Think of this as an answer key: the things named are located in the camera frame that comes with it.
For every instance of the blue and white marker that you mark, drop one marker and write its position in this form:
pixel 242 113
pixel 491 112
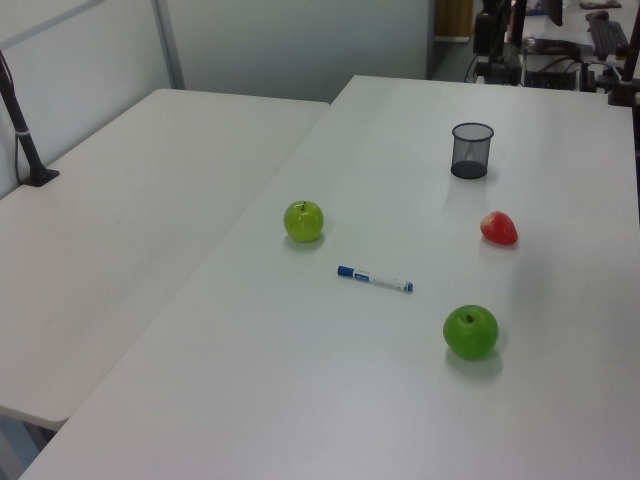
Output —
pixel 374 279

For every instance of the black camera pole with base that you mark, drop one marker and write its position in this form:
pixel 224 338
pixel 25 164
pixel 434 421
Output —
pixel 22 135

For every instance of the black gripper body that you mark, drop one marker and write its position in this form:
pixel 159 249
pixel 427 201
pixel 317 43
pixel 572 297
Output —
pixel 484 33

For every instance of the matte dark green apple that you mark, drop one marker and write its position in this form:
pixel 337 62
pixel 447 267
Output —
pixel 470 332

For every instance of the red toy strawberry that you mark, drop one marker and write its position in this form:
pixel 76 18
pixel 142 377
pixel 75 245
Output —
pixel 498 228

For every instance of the black computer keyboard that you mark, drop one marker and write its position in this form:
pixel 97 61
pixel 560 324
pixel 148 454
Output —
pixel 607 32

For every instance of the grey partition frame post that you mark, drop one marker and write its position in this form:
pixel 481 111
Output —
pixel 169 45

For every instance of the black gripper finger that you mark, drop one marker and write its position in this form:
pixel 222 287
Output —
pixel 494 64
pixel 480 64

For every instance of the black clamped stand pole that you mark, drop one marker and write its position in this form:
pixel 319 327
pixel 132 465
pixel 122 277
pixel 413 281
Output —
pixel 625 75

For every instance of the glossy yellow-green apple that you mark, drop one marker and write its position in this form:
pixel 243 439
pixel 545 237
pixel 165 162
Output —
pixel 303 221

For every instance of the brown wooden cabinet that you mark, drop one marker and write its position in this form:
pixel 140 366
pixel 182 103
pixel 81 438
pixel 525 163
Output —
pixel 452 19

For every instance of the black mesh pen cup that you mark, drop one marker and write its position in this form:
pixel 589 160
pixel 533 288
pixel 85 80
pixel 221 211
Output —
pixel 471 151

